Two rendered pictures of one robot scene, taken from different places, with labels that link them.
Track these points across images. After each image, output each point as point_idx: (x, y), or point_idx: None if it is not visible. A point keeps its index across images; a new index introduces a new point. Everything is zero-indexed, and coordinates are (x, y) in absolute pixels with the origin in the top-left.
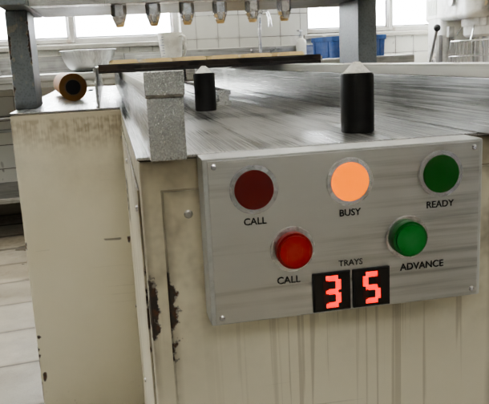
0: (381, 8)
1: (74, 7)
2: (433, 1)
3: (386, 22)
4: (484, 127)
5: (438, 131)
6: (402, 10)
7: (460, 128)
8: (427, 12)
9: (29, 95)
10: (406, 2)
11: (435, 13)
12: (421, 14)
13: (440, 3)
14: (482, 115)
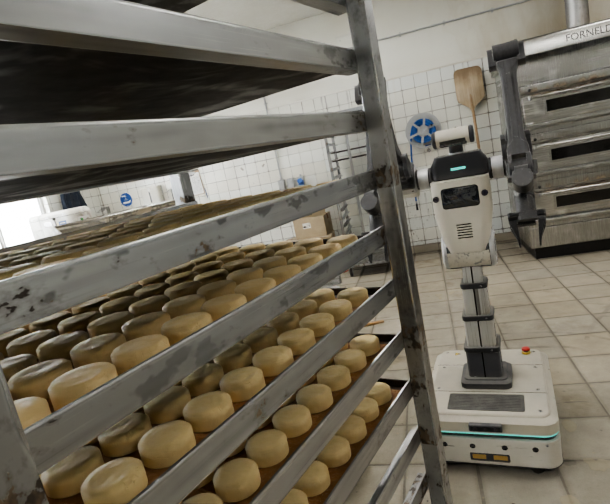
0: None
1: None
2: (39, 230)
3: (2, 247)
4: (335, 283)
5: (326, 287)
6: (9, 238)
7: (326, 285)
8: (35, 237)
9: None
10: (11, 232)
11: (44, 237)
12: (22, 238)
13: (46, 231)
14: (334, 281)
